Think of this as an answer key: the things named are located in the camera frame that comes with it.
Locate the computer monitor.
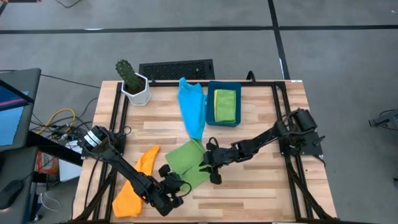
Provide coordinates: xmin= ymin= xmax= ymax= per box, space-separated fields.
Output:
xmin=0 ymin=68 xmax=42 ymax=152

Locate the gray stand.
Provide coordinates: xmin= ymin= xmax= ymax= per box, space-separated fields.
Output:
xmin=368 ymin=108 xmax=398 ymax=131

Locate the teal plastic bin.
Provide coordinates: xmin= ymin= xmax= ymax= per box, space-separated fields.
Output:
xmin=205 ymin=80 xmax=243 ymax=128

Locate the yellow cable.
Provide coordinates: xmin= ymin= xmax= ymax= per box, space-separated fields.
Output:
xmin=36 ymin=108 xmax=76 ymax=135

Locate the light blue microfiber towel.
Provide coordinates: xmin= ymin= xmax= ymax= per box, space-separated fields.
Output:
xmin=177 ymin=77 xmax=208 ymax=141

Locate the black computer mouse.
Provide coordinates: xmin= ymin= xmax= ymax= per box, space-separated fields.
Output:
xmin=0 ymin=179 xmax=24 ymax=210

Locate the gray side desk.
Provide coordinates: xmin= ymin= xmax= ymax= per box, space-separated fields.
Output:
xmin=0 ymin=146 xmax=40 ymax=224

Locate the white box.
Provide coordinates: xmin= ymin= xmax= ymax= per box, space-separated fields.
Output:
xmin=58 ymin=139 xmax=83 ymax=183

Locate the orange microfiber towel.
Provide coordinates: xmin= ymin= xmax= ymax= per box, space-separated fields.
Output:
xmin=111 ymin=145 xmax=160 ymax=218

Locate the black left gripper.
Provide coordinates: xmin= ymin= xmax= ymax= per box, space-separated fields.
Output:
xmin=152 ymin=164 xmax=187 ymax=217

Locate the small green microfiber towel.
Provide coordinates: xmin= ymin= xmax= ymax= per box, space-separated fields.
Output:
xmin=214 ymin=89 xmax=236 ymax=123

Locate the black floor cable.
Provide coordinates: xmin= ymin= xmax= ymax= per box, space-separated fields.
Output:
xmin=40 ymin=73 xmax=102 ymax=89

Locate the white hexagonal plant pot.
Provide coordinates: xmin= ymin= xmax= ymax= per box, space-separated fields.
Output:
xmin=120 ymin=72 xmax=152 ymax=107

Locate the green cactus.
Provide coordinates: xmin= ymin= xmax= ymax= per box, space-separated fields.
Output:
xmin=114 ymin=59 xmax=142 ymax=94

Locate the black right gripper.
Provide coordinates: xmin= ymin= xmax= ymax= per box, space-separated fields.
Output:
xmin=203 ymin=141 xmax=242 ymax=185

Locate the black metal beam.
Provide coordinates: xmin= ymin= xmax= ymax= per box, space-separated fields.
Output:
xmin=26 ymin=130 xmax=85 ymax=167

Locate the orange cardboard box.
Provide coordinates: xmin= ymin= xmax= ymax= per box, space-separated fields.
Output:
xmin=36 ymin=151 xmax=60 ymax=175

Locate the large green microfiber towel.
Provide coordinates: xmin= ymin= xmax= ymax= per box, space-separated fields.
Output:
xmin=164 ymin=139 xmax=212 ymax=192

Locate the black aluminium table frame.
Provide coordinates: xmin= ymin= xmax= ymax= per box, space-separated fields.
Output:
xmin=73 ymin=80 xmax=340 ymax=223

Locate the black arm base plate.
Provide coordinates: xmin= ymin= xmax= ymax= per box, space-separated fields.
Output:
xmin=277 ymin=130 xmax=324 ymax=158
xmin=104 ymin=132 xmax=127 ymax=157

